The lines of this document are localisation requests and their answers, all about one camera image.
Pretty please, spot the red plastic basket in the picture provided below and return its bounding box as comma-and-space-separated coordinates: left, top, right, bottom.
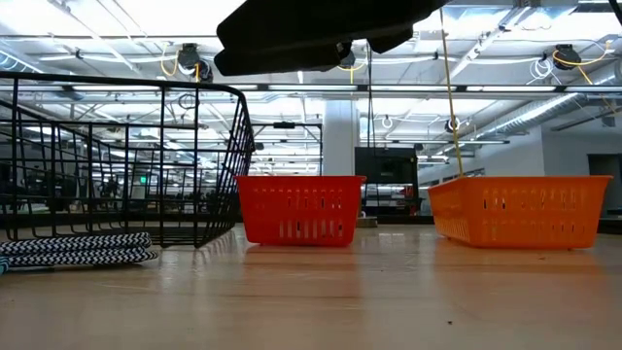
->
235, 174, 366, 248

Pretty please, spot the black background frame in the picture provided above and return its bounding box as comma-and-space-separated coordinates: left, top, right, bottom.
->
250, 121, 325, 177

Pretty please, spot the yellow hanging cable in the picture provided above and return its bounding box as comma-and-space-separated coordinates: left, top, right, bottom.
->
438, 8, 466, 177

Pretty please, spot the white building column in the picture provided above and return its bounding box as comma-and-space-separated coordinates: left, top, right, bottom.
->
323, 99, 361, 177

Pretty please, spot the black wire basket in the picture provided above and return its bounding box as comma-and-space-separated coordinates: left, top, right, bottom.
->
0, 71, 257, 250

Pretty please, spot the orange plastic basket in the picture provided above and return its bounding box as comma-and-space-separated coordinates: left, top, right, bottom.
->
427, 174, 613, 251

